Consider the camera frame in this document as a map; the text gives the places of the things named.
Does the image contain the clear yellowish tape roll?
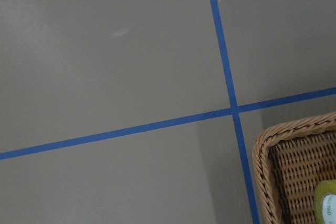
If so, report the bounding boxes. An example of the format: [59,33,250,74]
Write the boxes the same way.
[314,179,335,224]

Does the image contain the brown wicker basket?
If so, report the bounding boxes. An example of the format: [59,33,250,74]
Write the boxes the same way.
[252,112,335,223]

